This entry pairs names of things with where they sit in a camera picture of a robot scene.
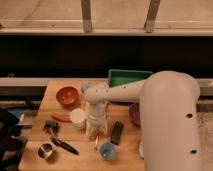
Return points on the crumpled blue-white cloth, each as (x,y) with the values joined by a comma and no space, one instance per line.
(140,149)

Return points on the red bowl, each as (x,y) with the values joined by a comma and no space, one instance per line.
(67,96)

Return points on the black-handled knife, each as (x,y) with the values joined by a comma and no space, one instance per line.
(65,146)

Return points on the black binder clip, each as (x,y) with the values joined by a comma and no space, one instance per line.
(51,126)

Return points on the black chair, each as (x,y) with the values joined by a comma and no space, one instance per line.
(9,130)

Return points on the silver round tin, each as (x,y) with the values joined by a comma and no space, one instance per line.
(46,151)

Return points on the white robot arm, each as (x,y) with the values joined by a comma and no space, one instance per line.
(169,127)

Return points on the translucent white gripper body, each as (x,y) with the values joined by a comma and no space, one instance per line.
(96,121)

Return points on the purple bowl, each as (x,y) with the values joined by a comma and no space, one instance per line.
(134,114)

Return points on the white cup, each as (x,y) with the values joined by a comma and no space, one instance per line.
(78,118)

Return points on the green plastic bin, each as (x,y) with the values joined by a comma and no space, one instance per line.
(118,77)

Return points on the black remote control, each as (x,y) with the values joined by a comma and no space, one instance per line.
(116,133)

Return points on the blue sponge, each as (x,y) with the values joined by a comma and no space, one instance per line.
(84,88)

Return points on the blue cup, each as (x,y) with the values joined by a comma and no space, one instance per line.
(107,151)

